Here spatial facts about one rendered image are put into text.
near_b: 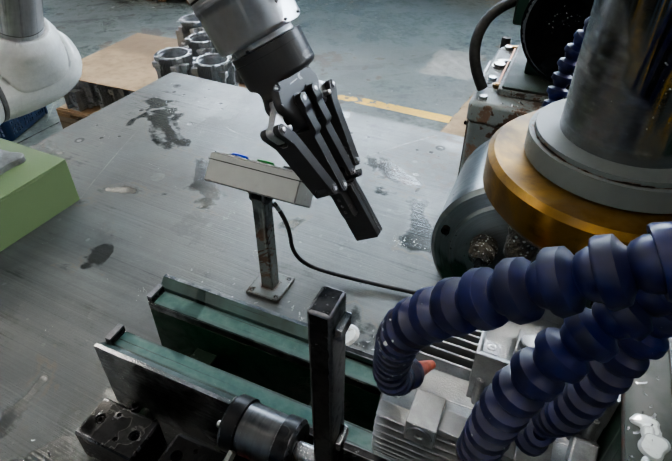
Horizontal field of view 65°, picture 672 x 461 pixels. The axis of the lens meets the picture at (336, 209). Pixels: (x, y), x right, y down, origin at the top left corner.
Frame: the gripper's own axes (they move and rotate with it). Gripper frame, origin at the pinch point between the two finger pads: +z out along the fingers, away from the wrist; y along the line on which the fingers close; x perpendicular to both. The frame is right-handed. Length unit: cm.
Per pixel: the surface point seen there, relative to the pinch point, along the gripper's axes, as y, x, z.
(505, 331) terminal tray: -4.6, -12.6, 14.9
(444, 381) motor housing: -10.4, -7.2, 15.6
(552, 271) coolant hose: -30.5, -27.9, -11.9
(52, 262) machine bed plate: 5, 78, -1
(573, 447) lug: -12.7, -17.9, 21.2
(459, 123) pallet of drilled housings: 225, 75, 76
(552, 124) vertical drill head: -6.7, -23.8, -6.6
